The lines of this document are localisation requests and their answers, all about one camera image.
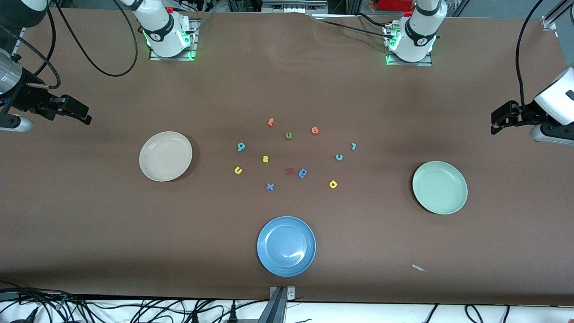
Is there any metal table edge bracket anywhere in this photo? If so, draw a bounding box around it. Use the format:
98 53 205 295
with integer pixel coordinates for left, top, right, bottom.
269 286 296 302

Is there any red box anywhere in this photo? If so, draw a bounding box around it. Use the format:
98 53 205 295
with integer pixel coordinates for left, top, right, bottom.
377 0 414 12

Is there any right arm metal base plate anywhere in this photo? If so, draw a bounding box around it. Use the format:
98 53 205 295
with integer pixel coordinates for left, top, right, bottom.
149 19 198 61

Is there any long black base cable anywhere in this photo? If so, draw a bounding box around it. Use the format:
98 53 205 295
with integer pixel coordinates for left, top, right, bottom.
314 18 391 40

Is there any brown table cover sheet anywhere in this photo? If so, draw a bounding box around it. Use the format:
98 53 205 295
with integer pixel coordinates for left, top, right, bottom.
0 7 574 306

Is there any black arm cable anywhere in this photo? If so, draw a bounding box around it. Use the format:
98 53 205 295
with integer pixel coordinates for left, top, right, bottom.
516 0 554 122
0 0 139 89

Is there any beige brown plate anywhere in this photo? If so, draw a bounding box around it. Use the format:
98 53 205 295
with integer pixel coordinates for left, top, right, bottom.
139 131 193 182

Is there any grey aluminium beam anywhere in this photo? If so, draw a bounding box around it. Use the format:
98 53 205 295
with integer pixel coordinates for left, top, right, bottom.
257 287 288 323

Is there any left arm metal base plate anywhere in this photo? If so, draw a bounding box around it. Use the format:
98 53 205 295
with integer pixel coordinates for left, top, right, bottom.
385 25 434 67

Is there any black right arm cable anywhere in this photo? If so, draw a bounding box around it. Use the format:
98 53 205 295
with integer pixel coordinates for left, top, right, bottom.
0 0 139 89

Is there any light green plate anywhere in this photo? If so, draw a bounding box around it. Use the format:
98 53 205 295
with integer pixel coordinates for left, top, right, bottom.
412 161 468 215

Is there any blue plate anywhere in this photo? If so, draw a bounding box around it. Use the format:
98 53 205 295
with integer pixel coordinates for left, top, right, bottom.
257 216 317 277

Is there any short black base cable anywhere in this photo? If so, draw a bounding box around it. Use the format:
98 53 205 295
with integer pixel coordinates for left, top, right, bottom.
357 13 391 26

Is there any grey power strip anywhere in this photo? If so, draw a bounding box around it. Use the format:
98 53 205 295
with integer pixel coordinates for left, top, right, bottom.
262 0 328 13

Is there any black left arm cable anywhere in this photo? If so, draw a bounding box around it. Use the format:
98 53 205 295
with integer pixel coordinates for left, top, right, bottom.
516 0 554 122

